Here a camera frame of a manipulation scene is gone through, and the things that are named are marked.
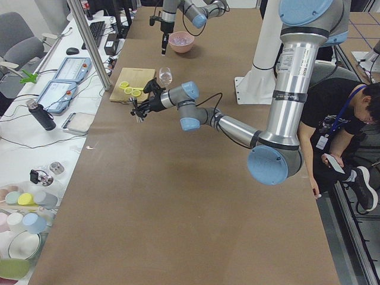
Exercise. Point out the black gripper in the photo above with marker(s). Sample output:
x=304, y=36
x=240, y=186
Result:
x=153, y=103
x=165, y=27

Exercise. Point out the steel jigger cup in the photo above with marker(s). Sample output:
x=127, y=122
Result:
x=138, y=118

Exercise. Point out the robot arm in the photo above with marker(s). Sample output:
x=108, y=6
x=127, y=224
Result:
x=274, y=153
x=198, y=16

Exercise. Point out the pink bowl of ice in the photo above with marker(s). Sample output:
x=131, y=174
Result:
x=181, y=41

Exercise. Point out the clear wine glass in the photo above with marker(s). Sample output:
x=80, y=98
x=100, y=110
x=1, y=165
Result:
x=165, y=76

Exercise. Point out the middle lemon slice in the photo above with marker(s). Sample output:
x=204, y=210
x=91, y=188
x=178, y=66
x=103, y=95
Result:
x=128, y=90

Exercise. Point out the bamboo cutting board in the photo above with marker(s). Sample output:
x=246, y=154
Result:
x=137, y=77

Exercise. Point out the far lemon slice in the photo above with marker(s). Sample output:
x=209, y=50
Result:
x=123, y=85

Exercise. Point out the silver digital scale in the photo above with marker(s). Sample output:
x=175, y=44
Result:
x=78, y=123

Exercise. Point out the black keyboard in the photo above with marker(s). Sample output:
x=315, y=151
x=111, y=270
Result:
x=97, y=29

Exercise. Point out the far blue teach pendant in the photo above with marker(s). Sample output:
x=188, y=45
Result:
x=73, y=69

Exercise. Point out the blue teach pendant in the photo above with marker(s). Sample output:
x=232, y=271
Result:
x=57, y=95
x=73, y=69

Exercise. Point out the near blue teach pendant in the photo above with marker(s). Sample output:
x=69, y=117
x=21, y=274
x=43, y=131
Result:
x=57, y=95

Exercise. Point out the black computer mouse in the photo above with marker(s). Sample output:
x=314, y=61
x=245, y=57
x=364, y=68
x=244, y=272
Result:
x=72, y=51

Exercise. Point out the black water bottle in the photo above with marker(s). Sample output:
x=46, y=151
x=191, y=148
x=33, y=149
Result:
x=42, y=116

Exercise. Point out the small steel canister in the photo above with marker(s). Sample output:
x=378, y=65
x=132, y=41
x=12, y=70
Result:
x=57, y=168

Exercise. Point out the green plastic clamp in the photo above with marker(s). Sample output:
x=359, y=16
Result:
x=29, y=77

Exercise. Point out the grey plastic cup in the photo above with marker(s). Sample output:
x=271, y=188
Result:
x=45, y=199

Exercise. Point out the grey office chair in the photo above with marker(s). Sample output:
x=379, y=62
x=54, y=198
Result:
x=19, y=45

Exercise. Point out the yellow plastic cup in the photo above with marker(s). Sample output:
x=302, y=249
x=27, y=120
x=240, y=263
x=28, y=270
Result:
x=26, y=199

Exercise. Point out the light blue plastic cup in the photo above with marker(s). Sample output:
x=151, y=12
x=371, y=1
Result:
x=33, y=223

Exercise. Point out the green plastic cup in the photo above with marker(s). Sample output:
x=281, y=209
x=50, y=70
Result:
x=12, y=198

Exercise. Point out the person in black shirt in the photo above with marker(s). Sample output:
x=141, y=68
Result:
x=336, y=110

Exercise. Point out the lemon slice near handle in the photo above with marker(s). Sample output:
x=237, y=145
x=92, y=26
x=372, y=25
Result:
x=136, y=93

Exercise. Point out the aluminium frame post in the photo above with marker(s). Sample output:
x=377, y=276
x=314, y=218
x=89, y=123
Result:
x=82, y=24

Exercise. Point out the white camera mast base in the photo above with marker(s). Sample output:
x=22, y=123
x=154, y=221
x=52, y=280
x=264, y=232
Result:
x=257, y=86

